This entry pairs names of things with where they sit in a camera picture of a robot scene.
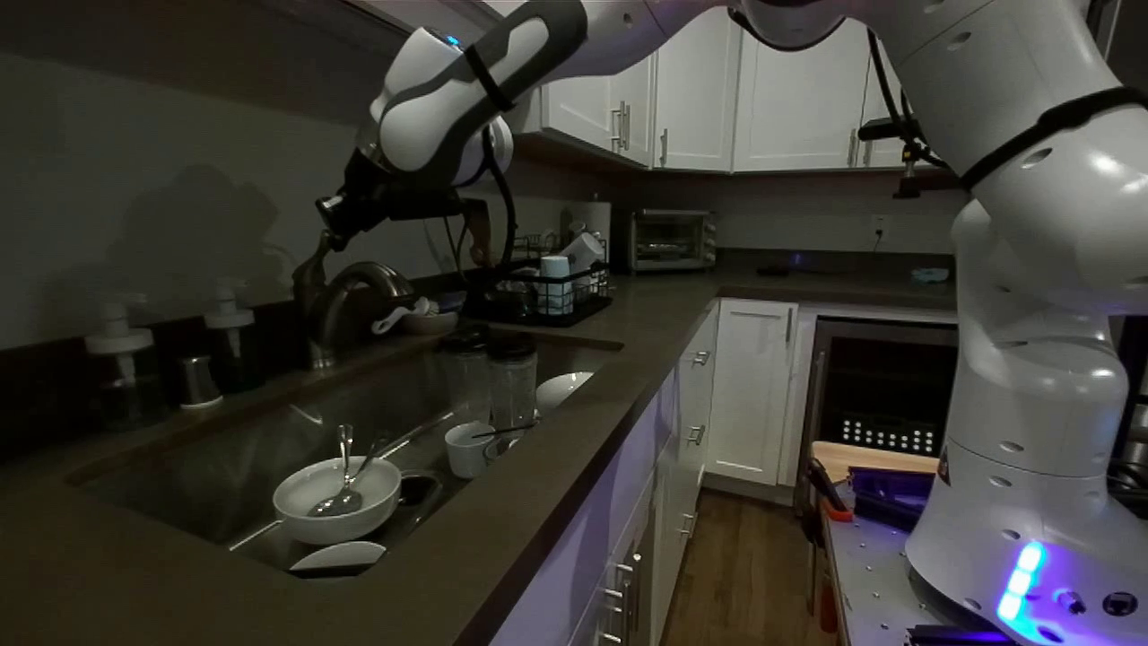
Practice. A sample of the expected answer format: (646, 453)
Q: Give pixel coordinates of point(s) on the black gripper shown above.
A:
(372, 194)

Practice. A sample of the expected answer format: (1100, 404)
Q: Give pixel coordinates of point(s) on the chrome kitchen faucet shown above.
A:
(343, 311)

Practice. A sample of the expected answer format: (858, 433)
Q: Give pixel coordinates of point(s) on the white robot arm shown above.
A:
(1054, 148)

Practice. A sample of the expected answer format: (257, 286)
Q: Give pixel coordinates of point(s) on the robot base mounting table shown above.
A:
(867, 586)

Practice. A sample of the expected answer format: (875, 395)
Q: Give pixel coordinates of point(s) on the white dish brush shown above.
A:
(385, 323)

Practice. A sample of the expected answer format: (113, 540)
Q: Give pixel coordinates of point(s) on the clear blender jar black lid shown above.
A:
(516, 366)

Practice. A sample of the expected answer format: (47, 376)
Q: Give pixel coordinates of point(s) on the stainless steel sink basin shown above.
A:
(324, 482)

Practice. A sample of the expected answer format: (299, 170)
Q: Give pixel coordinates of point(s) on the white mug in sink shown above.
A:
(466, 445)

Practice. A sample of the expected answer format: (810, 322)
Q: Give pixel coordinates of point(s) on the white soap dispenser pump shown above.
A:
(120, 349)

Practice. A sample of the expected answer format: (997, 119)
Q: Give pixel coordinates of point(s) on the silver toaster oven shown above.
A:
(673, 237)

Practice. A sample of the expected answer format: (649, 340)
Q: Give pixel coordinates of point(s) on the metal spoon in bowl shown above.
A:
(345, 495)

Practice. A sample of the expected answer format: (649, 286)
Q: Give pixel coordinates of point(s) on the white small plate in sink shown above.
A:
(337, 558)

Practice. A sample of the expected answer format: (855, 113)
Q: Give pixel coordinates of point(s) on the white upper cabinets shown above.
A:
(712, 97)

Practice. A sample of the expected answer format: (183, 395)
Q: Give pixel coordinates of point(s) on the white lower cabinet doors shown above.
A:
(725, 409)

